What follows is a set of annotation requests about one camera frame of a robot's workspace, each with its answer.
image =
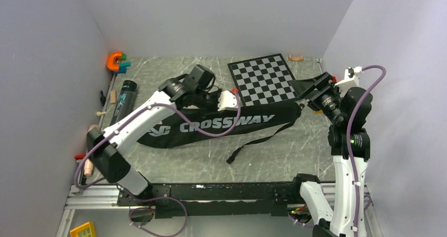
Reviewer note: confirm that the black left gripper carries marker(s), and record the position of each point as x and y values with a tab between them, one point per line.
216	93

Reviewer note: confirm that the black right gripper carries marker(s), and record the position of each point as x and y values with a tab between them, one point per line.
304	87

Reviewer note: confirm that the black racket bag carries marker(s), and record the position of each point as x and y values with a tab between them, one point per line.
175	131

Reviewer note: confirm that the black shuttlecock tube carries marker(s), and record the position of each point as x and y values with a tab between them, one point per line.
125	101

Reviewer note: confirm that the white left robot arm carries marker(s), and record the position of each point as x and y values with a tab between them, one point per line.
107	147

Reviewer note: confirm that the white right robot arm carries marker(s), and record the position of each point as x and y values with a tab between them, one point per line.
351	150

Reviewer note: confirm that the wooden arch block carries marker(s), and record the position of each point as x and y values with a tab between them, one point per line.
296	58

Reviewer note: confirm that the black white chessboard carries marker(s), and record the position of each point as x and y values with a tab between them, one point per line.
263	80

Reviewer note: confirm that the teal green toy blocks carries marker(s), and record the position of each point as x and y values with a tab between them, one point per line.
123	64

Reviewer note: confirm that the small wooden block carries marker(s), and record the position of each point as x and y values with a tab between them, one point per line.
113	97

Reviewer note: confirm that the orange letter toy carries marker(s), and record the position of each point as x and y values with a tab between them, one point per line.
113	61

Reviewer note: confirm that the small black figure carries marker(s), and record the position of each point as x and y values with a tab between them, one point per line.
102	98

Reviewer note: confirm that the beige rolling pin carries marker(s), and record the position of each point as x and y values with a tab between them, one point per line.
88	165

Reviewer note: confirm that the red clamp knob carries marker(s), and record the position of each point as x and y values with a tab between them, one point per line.
79	157

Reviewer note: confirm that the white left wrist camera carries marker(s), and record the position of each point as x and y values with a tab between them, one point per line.
228	101

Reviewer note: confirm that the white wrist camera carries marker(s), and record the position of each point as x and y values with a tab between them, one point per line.
228	101
351	79

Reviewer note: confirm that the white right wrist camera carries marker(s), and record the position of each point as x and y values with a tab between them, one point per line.
351	79

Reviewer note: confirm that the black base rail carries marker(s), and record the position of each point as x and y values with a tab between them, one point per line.
216	199

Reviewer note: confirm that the yellow window toy frame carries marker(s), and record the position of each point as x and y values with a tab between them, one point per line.
85	230

